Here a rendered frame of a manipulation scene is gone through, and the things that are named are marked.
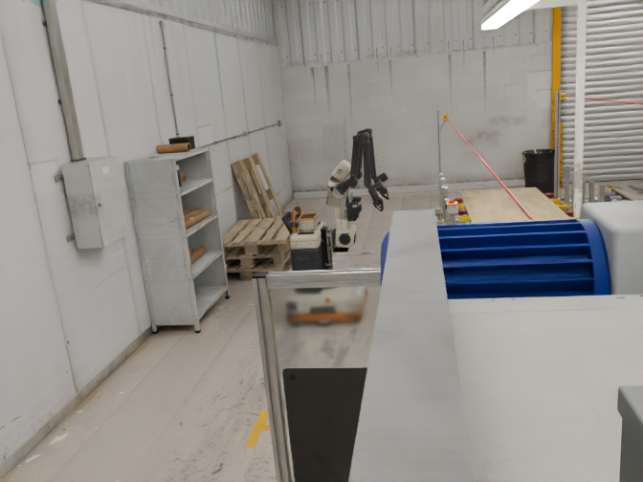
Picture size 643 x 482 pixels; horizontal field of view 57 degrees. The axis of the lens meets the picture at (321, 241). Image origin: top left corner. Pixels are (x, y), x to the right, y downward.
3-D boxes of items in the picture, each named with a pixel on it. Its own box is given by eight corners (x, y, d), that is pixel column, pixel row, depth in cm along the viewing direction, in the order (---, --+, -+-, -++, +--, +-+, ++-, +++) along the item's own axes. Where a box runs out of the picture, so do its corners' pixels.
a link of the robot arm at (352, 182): (353, 131, 478) (351, 132, 468) (369, 132, 476) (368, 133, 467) (348, 185, 490) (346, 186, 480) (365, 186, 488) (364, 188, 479)
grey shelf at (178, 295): (152, 334, 528) (122, 162, 490) (188, 298, 614) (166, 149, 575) (199, 333, 520) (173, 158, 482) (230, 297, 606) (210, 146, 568)
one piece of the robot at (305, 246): (294, 307, 514) (284, 214, 494) (305, 286, 567) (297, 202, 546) (331, 306, 509) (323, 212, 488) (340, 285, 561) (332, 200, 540)
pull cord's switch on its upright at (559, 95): (556, 208, 560) (558, 90, 532) (552, 206, 574) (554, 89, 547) (565, 208, 559) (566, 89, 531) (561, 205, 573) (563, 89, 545)
